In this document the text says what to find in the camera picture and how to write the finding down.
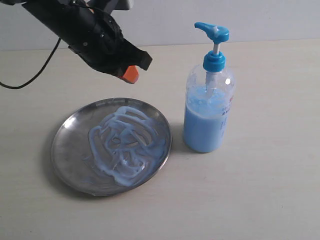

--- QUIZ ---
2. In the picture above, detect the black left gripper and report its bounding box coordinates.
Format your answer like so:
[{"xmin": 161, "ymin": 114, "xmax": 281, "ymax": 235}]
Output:
[{"xmin": 22, "ymin": 0, "xmax": 153, "ymax": 84}]

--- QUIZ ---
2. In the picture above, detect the blue soap pump bottle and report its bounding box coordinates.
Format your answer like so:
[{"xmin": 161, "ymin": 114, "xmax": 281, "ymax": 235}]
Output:
[{"xmin": 183, "ymin": 22, "xmax": 236, "ymax": 153}]

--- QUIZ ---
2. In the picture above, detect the blue soap smear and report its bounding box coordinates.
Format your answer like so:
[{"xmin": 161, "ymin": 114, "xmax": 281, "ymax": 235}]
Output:
[{"xmin": 88, "ymin": 106, "xmax": 169, "ymax": 187}]

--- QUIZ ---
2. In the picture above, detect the round stainless steel plate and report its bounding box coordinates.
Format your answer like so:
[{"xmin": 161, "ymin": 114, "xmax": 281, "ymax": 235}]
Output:
[{"xmin": 51, "ymin": 97, "xmax": 172, "ymax": 196}]

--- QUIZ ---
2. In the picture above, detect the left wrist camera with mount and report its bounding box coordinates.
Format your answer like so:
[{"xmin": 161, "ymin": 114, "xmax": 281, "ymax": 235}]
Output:
[{"xmin": 86, "ymin": 0, "xmax": 134, "ymax": 14}]

